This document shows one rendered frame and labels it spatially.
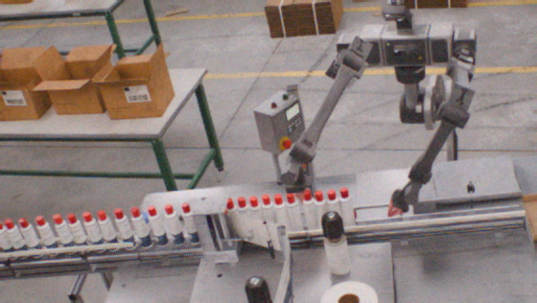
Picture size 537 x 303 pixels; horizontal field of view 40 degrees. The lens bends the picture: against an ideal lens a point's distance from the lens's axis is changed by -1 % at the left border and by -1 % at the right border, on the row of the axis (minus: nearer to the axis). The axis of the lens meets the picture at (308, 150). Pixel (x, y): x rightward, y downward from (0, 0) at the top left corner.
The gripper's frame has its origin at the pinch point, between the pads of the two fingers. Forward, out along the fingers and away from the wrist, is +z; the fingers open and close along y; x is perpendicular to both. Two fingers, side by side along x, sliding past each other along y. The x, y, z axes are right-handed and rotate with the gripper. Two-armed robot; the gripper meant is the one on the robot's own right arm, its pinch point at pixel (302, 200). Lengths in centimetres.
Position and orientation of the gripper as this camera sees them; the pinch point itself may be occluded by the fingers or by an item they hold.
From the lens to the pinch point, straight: 286.0
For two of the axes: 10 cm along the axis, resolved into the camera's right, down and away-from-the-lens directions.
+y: 9.9, -1.1, -1.3
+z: 1.6, 8.4, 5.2
